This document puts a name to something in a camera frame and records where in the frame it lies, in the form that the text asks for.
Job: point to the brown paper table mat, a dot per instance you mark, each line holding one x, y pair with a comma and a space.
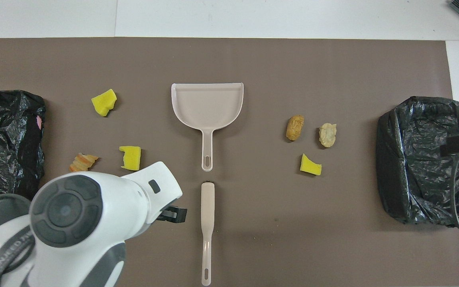
253, 239

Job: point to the yellow sponge chunk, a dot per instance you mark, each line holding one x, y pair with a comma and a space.
104, 103

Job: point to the yellow notched sponge piece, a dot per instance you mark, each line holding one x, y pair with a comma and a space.
131, 157

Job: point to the orange striped bread piece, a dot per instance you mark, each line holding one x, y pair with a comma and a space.
82, 162

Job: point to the black bag-lined bin pink spot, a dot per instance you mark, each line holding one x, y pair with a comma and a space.
2, 139

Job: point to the beige brush black bristles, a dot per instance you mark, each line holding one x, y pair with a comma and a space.
207, 207

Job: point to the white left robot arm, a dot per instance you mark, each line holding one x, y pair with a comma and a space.
74, 219

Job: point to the pale beige food chunk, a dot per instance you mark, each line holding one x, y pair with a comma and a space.
328, 135

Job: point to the yellow sponge wedge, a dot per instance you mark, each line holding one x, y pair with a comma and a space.
310, 166

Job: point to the beige plastic dustpan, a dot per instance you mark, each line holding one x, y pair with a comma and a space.
207, 105

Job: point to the brown croquette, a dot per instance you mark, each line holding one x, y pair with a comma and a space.
295, 127

